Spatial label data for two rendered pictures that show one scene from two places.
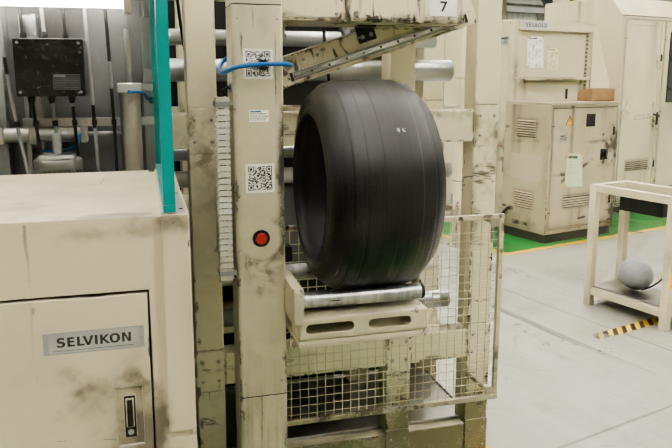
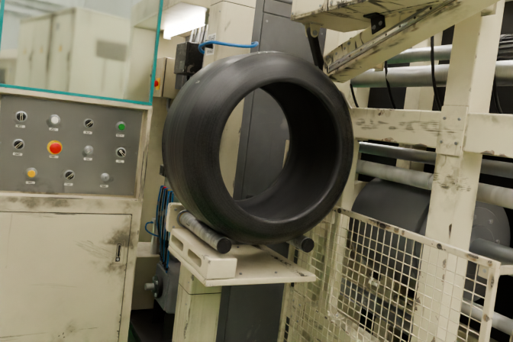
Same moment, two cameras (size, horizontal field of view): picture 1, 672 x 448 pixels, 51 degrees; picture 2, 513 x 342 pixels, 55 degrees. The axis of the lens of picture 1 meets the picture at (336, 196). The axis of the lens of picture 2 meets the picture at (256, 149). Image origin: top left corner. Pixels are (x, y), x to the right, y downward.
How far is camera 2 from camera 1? 2.28 m
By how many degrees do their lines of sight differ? 78
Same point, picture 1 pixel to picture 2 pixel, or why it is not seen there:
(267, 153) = not seen: hidden behind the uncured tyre
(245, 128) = not seen: hidden behind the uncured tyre
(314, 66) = (340, 59)
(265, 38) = (215, 26)
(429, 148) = (196, 97)
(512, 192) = not seen: outside the picture
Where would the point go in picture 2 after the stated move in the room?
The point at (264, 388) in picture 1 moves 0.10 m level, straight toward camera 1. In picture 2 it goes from (184, 282) to (156, 282)
